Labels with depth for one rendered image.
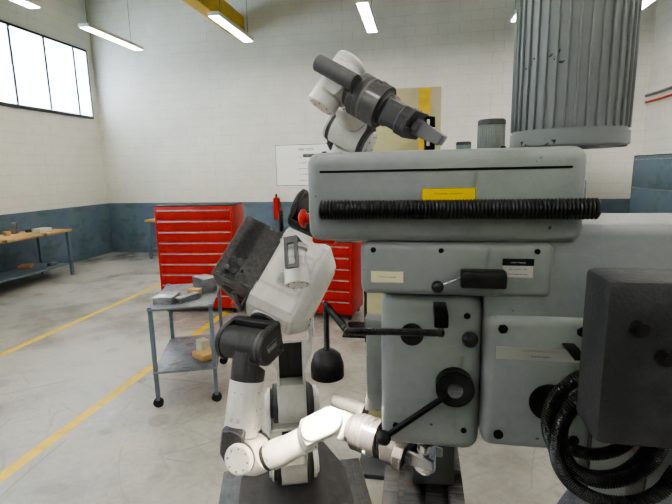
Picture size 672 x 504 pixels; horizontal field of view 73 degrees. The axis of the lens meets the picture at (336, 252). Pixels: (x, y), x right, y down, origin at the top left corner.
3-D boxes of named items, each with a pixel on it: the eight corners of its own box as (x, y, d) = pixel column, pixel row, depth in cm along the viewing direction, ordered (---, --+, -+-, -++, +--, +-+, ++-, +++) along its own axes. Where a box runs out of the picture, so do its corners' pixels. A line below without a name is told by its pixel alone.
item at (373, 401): (365, 410, 100) (364, 318, 96) (367, 401, 103) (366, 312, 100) (383, 412, 99) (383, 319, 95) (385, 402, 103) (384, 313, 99)
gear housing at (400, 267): (360, 295, 84) (359, 241, 83) (373, 267, 108) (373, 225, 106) (553, 300, 78) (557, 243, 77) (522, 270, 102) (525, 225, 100)
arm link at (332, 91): (355, 132, 98) (315, 108, 101) (384, 90, 97) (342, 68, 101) (342, 110, 87) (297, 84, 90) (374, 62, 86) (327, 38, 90)
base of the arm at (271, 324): (224, 368, 127) (207, 342, 120) (247, 333, 136) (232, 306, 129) (269, 378, 121) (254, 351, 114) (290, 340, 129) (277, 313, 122)
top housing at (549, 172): (306, 242, 84) (303, 151, 81) (333, 225, 109) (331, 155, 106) (585, 244, 75) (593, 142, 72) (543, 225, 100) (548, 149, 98)
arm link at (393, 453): (400, 446, 97) (352, 429, 103) (399, 486, 98) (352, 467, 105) (423, 418, 107) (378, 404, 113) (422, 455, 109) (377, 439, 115)
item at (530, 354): (481, 448, 85) (486, 315, 81) (467, 387, 109) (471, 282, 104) (590, 457, 82) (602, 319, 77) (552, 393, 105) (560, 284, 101)
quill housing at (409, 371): (380, 447, 91) (379, 292, 86) (387, 397, 111) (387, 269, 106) (479, 456, 88) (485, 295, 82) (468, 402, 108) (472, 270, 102)
